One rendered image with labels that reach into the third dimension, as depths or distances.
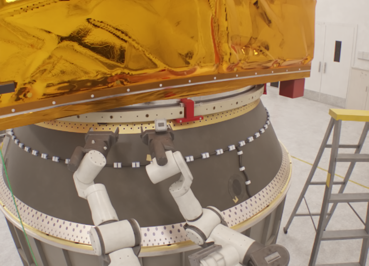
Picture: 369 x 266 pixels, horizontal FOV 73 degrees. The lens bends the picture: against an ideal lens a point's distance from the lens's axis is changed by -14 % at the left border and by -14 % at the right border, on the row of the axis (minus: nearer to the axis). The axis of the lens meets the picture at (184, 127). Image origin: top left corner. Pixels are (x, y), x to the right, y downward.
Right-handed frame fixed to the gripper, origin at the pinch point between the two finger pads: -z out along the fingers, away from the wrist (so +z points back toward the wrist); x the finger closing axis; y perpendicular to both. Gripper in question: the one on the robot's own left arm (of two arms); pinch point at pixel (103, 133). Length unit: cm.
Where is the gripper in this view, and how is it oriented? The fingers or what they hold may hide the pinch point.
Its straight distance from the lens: 113.3
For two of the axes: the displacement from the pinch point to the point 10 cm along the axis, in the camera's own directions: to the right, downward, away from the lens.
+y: 0.0, 8.7, 5.0
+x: -10.0, 0.1, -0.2
